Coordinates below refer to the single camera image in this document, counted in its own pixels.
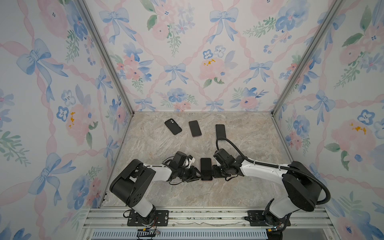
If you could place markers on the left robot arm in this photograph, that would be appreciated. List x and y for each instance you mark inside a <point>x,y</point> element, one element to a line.
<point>132,183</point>

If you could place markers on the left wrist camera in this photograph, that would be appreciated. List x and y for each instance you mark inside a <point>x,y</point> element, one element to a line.
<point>181,160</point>

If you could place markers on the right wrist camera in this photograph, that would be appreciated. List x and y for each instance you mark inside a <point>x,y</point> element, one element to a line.
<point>223,157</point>

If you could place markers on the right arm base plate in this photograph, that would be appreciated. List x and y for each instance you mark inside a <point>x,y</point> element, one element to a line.
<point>257,218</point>

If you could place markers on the corner aluminium post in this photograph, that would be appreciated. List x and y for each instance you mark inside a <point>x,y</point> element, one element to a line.
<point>95,34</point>
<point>328,19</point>

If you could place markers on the phone with pink edge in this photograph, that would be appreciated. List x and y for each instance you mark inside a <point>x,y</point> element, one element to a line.
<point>195,128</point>

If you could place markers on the blue phone black screen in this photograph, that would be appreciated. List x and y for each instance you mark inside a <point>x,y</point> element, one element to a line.
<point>220,132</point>

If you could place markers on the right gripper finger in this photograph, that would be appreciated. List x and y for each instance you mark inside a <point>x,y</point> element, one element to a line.
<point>217,174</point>
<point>216,168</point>

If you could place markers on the aluminium rail frame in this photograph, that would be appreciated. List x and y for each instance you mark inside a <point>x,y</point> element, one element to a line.
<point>197,212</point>

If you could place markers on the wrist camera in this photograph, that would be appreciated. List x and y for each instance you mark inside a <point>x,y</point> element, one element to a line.
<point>223,157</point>
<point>181,160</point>

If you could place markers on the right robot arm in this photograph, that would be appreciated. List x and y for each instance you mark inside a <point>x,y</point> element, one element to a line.
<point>303,191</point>

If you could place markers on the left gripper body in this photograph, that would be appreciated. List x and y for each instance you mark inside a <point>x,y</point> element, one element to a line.
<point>185,174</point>

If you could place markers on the black phone case with camera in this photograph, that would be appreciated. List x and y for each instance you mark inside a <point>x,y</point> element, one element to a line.
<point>173,126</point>

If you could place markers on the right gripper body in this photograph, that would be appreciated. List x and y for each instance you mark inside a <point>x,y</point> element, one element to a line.
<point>224,170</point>

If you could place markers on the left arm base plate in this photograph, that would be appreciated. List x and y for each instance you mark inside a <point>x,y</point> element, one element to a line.
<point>157,218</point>

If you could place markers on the right corner aluminium post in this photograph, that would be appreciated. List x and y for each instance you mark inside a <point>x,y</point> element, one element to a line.
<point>328,19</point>

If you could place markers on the left corner aluminium post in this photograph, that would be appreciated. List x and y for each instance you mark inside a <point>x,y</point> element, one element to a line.
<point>95,34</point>

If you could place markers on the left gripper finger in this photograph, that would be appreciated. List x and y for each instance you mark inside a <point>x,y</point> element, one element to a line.
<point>194,171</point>
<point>194,178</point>

